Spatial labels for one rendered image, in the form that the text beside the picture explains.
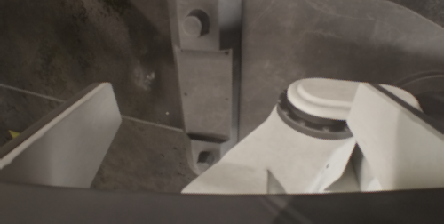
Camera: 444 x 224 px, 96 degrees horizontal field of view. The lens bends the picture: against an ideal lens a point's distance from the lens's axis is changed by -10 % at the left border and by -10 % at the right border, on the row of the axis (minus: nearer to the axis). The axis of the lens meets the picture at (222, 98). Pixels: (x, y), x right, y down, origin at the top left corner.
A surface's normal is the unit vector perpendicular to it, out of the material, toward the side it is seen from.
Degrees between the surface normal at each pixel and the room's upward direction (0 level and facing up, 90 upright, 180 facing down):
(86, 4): 0
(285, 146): 90
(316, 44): 0
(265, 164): 90
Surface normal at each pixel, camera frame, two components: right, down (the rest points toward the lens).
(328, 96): -0.01, -0.85
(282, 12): -0.22, 0.51
